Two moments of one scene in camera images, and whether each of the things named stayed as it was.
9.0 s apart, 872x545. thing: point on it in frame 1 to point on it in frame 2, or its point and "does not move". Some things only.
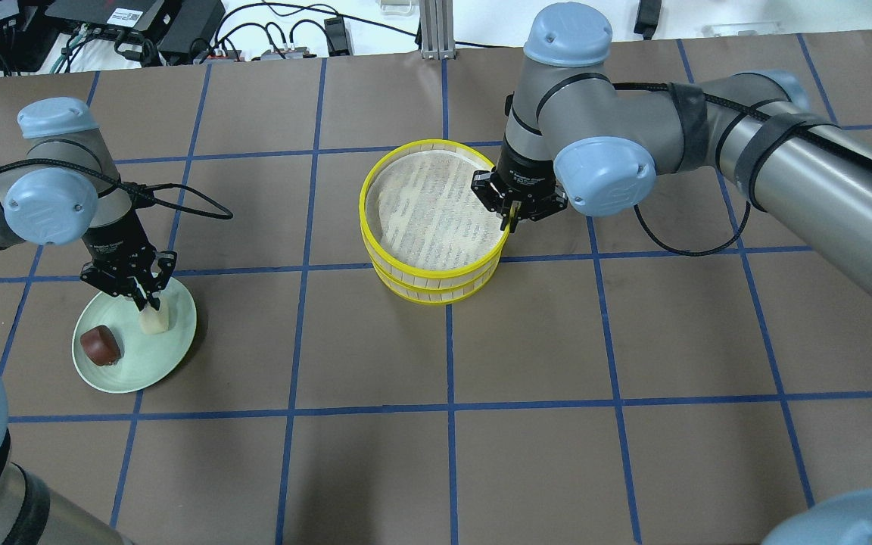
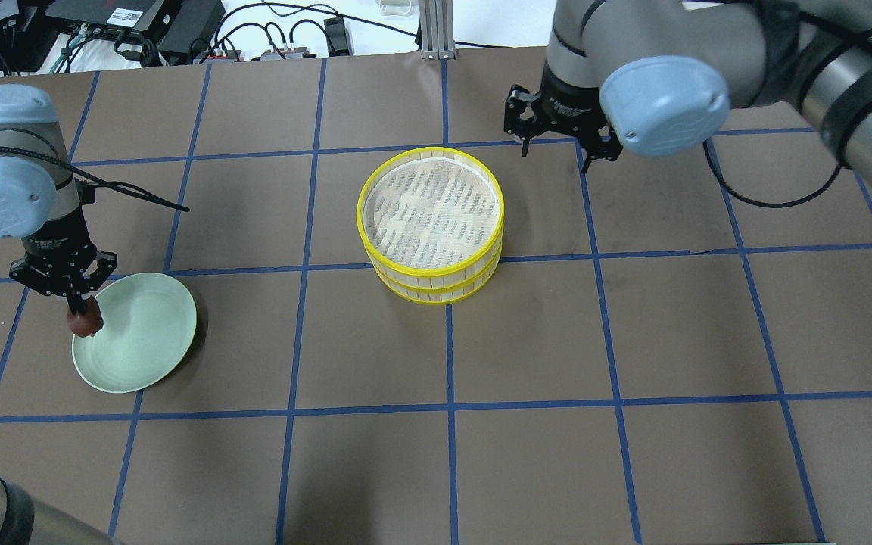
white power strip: x=235 y=55 does not move
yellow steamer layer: x=421 y=222 does not move
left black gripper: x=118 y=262 to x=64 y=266
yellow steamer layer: x=432 y=296 does not move
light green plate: x=145 y=359 does not move
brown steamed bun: x=101 y=345 to x=88 y=322
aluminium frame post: x=437 y=38 does not move
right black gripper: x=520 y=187 to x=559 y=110
